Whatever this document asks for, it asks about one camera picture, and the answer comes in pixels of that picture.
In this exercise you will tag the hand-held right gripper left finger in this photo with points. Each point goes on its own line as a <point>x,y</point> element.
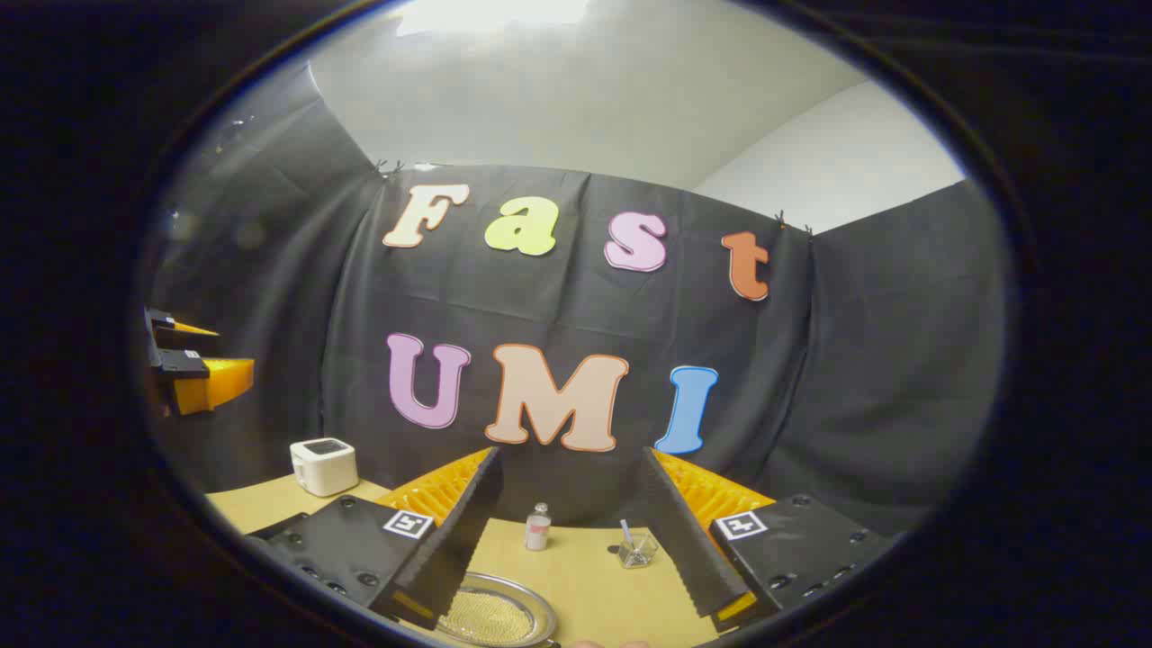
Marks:
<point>454,540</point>

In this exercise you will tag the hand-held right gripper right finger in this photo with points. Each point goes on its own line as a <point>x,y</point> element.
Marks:
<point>688,540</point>

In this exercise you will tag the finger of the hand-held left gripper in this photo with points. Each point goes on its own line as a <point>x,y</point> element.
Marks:
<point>211,382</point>
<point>175,335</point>

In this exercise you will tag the stainless steel pot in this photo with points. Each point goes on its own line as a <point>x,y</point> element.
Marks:
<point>522,598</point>

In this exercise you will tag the striped drinking straw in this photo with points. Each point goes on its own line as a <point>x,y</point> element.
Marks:
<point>626,531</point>

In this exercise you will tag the clear bottle with pink label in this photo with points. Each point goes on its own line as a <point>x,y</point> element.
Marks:
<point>537,531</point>

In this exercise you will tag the pile of soybeans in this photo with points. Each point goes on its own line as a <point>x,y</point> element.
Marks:
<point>490,619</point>

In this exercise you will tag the white toaster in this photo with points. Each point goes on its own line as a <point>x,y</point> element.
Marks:
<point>324,466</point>

